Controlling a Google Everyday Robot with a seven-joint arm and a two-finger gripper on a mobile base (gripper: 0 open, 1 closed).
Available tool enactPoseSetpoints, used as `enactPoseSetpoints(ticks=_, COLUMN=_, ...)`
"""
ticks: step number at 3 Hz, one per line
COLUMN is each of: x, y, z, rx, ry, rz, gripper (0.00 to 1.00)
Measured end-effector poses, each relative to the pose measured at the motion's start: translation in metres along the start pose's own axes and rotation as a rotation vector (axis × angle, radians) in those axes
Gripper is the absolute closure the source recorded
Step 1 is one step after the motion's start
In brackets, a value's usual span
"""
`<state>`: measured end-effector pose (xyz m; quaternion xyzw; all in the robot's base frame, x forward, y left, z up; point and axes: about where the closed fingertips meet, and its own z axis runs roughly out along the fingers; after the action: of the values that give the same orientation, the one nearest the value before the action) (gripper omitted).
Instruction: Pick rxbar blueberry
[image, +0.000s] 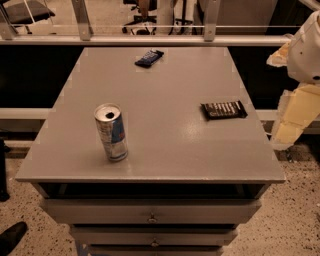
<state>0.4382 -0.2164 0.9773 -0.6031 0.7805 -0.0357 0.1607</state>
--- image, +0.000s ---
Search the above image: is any blue rxbar wrapper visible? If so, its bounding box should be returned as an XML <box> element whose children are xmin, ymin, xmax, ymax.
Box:
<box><xmin>135</xmin><ymin>50</ymin><xmax>164</xmax><ymax>68</ymax></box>

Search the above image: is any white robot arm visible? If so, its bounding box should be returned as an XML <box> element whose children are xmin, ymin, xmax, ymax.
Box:
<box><xmin>267</xmin><ymin>11</ymin><xmax>320</xmax><ymax>151</ymax></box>

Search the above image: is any grey drawer cabinet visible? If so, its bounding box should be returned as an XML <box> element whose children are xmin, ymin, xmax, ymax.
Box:
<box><xmin>17</xmin><ymin>47</ymin><xmax>285</xmax><ymax>256</ymax></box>

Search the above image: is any silver blue energy drink can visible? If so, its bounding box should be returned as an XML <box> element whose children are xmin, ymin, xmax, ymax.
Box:
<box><xmin>94</xmin><ymin>103</ymin><xmax>128</xmax><ymax>161</ymax></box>

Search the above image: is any office chair wheeled base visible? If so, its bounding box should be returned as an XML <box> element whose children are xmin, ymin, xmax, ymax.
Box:
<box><xmin>121</xmin><ymin>0</ymin><xmax>194</xmax><ymax>36</ymax></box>

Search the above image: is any top drawer with knob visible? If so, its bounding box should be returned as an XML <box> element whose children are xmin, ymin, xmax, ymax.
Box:
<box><xmin>41</xmin><ymin>199</ymin><xmax>261</xmax><ymax>224</ymax></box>

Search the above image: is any drawer with knob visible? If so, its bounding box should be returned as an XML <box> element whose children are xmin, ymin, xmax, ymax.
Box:
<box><xmin>41</xmin><ymin>199</ymin><xmax>261</xmax><ymax>224</ymax></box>
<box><xmin>71</xmin><ymin>226</ymin><xmax>238</xmax><ymax>246</ymax></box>

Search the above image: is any middle drawer with knob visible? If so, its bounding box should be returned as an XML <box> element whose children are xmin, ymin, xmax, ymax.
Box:
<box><xmin>71</xmin><ymin>226</ymin><xmax>238</xmax><ymax>246</ymax></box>

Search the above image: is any black object at left edge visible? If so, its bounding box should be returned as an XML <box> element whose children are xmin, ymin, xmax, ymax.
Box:
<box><xmin>0</xmin><ymin>140</ymin><xmax>10</xmax><ymax>202</ymax></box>

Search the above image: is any black office chair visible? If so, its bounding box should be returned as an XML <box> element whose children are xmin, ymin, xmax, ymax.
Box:
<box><xmin>0</xmin><ymin>0</ymin><xmax>55</xmax><ymax>34</ymax></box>

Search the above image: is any black shoe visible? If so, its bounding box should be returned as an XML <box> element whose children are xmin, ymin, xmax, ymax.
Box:
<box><xmin>0</xmin><ymin>221</ymin><xmax>28</xmax><ymax>256</ymax></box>

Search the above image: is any metal railing frame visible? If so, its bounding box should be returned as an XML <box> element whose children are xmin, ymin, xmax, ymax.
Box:
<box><xmin>0</xmin><ymin>0</ymin><xmax>290</xmax><ymax>47</ymax></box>

